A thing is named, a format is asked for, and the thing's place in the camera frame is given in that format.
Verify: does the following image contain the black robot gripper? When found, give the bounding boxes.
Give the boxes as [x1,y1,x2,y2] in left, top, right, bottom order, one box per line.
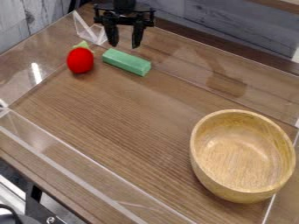
[94,3,155,49]

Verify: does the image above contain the red toy strawberry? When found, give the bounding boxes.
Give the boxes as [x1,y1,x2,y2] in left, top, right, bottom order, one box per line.
[67,40,94,74]

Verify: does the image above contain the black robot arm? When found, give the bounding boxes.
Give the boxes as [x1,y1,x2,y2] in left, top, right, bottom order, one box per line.
[94,0,155,48]

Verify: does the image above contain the green rectangular block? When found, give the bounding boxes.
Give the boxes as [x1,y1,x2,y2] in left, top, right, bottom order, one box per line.
[102,48,153,77]

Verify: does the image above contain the wooden bowl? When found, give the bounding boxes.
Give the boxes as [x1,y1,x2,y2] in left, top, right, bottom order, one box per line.
[190,109,297,204]

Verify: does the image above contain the clear acrylic tray wall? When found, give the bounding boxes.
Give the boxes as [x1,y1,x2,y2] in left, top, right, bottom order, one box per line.
[0,17,299,224]

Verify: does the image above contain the black table leg bracket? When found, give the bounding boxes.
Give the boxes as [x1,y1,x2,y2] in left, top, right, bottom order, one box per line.
[25,185,85,224]

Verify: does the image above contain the black cable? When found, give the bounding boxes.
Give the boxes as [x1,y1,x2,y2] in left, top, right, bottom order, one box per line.
[0,204,25,224]

